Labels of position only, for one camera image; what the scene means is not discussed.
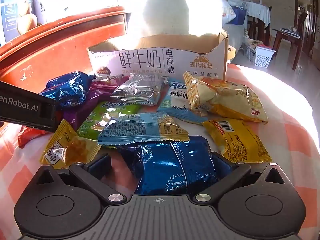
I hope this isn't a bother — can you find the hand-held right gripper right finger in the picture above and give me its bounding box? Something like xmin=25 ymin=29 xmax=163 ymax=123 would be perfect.
xmin=195 ymin=152 xmax=292 ymax=203

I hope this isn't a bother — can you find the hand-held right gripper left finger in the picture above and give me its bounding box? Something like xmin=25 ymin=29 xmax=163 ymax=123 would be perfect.
xmin=37 ymin=153 xmax=125 ymax=205

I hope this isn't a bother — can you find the red snack packet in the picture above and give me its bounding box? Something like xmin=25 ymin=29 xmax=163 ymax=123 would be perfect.
xmin=17 ymin=125 xmax=55 ymax=149

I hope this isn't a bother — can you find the green snack packet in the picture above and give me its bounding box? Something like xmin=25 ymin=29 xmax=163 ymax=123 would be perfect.
xmin=76 ymin=101 xmax=142 ymax=141

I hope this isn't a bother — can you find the light blue snack packet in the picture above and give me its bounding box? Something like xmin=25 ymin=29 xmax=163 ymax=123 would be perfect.
xmin=97 ymin=112 xmax=191 ymax=147

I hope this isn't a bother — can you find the blue foil snack packet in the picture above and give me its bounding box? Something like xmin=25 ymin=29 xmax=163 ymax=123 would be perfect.
xmin=119 ymin=136 xmax=221 ymax=196
xmin=39 ymin=71 xmax=96 ymax=108

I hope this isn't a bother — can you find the silver foil snack packet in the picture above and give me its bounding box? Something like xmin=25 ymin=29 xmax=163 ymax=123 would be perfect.
xmin=110 ymin=76 xmax=169 ymax=106

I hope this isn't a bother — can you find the cardboard box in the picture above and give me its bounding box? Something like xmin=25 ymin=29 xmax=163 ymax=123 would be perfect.
xmin=86 ymin=29 xmax=230 ymax=81

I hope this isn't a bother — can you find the yellow barcode snack packet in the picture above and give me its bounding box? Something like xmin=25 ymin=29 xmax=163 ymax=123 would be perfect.
xmin=201 ymin=118 xmax=273 ymax=165

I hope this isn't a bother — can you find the small yellow snack packet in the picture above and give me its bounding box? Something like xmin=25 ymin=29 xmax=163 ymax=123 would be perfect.
xmin=39 ymin=119 xmax=102 ymax=170

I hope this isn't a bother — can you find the red wooden cabinet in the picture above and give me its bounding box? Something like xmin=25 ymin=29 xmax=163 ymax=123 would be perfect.
xmin=0 ymin=6 xmax=128 ymax=153

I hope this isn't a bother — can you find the orange checked cloth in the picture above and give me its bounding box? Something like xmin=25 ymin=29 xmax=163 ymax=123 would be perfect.
xmin=0 ymin=64 xmax=320 ymax=240

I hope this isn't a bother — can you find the large yellow chip packet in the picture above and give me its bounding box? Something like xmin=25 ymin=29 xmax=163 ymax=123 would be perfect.
xmin=182 ymin=71 xmax=270 ymax=123

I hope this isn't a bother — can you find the purple snack packet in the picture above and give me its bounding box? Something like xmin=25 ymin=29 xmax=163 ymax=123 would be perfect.
xmin=62 ymin=74 xmax=131 ymax=131

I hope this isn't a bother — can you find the white and blue snack packet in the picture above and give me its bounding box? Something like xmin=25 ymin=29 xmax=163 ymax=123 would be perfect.
xmin=157 ymin=79 xmax=208 ymax=125

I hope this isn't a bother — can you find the yellow pear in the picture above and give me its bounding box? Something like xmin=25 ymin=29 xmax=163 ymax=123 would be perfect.
xmin=17 ymin=12 xmax=38 ymax=35

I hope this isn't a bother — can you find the blue carton box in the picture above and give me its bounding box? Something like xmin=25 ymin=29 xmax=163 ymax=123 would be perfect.
xmin=0 ymin=0 xmax=35 ymax=43

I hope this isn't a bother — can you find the white plastic basket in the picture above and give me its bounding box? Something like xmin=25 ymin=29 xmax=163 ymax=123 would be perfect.
xmin=243 ymin=44 xmax=276 ymax=68

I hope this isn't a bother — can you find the wooden chair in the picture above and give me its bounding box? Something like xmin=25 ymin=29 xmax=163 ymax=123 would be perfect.
xmin=271 ymin=12 xmax=308 ymax=71

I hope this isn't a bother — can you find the orange and white bag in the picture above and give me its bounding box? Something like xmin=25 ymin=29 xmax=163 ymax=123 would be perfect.
xmin=222 ymin=4 xmax=237 ymax=25

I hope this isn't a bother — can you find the blue bag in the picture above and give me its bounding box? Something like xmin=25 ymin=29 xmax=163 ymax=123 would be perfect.
xmin=230 ymin=5 xmax=247 ymax=26

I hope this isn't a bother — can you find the table with white cloth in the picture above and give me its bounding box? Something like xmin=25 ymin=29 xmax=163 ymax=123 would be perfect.
xmin=244 ymin=1 xmax=272 ymax=46

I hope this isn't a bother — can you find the wooden door frame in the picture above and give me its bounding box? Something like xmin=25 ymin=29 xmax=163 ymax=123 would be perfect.
xmin=294 ymin=0 xmax=318 ymax=53

